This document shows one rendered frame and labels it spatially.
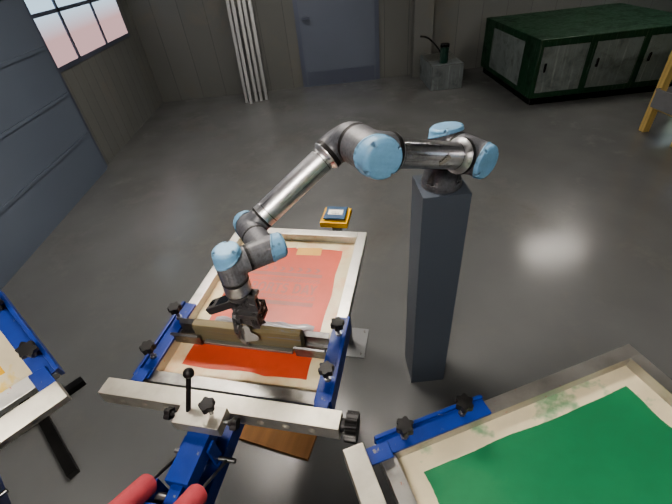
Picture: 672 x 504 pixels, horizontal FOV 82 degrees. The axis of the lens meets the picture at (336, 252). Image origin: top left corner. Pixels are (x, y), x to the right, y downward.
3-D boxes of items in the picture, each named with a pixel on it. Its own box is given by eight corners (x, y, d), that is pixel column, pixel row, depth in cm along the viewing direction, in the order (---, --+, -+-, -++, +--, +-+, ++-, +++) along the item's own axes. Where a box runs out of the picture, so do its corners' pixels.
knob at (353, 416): (339, 417, 101) (337, 402, 97) (360, 420, 100) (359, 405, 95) (333, 446, 96) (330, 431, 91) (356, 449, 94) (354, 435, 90)
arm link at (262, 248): (271, 219, 109) (234, 233, 106) (287, 239, 101) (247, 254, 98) (276, 241, 114) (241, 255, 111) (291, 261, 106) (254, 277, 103)
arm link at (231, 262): (246, 249, 97) (213, 262, 94) (255, 281, 103) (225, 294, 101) (236, 234, 102) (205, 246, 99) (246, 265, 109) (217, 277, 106)
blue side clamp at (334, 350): (336, 328, 129) (335, 314, 125) (351, 330, 128) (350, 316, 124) (316, 412, 107) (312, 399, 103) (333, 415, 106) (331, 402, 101)
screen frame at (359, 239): (240, 233, 176) (238, 226, 174) (367, 239, 164) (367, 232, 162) (142, 386, 117) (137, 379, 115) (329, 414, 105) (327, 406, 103)
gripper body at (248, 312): (260, 331, 111) (251, 302, 104) (233, 328, 113) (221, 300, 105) (269, 311, 117) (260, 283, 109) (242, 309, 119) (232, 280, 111)
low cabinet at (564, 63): (602, 57, 655) (619, 2, 605) (685, 89, 511) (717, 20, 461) (478, 71, 656) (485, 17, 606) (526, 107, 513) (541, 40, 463)
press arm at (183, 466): (204, 418, 103) (198, 408, 100) (225, 421, 102) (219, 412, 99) (171, 489, 90) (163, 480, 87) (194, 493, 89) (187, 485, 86)
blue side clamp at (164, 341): (188, 313, 141) (182, 300, 136) (201, 315, 140) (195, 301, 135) (141, 387, 118) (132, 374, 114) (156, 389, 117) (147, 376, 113)
